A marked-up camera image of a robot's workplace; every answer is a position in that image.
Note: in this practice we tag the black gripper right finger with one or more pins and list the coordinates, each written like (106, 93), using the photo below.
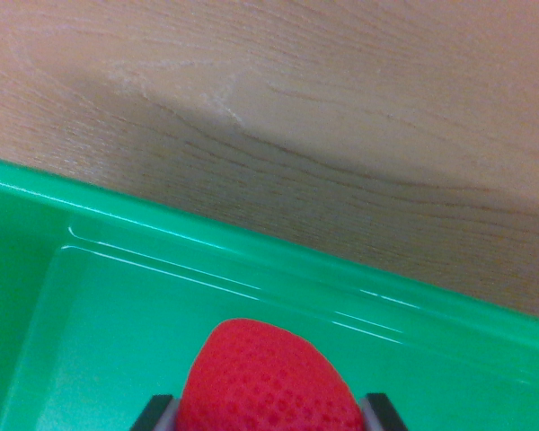
(384, 415)

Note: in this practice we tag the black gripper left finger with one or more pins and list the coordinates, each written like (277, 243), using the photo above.
(157, 415)

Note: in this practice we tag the red toy strawberry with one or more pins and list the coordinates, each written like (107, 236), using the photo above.
(269, 381)

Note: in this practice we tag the green plastic tray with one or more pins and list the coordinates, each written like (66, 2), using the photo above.
(117, 314)

